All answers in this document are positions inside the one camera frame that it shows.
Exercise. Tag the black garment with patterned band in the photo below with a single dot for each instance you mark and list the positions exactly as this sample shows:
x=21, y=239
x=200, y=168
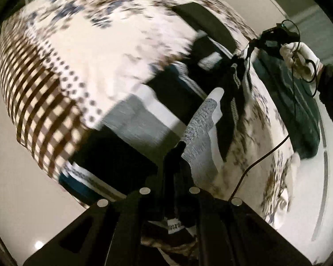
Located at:
x=106, y=167

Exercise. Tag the grey white striped garment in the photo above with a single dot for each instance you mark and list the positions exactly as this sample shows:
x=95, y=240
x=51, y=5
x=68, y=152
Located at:
x=152, y=129

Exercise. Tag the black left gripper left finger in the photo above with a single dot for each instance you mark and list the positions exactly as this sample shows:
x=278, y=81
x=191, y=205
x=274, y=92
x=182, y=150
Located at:
x=134, y=231

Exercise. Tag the dark green garment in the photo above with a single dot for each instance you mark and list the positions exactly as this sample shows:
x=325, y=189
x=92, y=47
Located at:
x=298, y=111

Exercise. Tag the floral patterned bed blanket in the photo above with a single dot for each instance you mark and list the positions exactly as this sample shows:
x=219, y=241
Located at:
x=66, y=63

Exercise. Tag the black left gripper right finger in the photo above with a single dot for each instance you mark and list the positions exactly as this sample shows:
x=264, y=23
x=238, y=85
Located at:
x=231, y=233

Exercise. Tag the dark grey folded cloth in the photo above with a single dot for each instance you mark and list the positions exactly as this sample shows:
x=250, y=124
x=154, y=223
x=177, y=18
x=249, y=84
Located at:
x=201, y=19

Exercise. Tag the white gloved right hand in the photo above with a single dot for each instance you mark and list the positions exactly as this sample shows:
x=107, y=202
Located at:
x=301, y=60

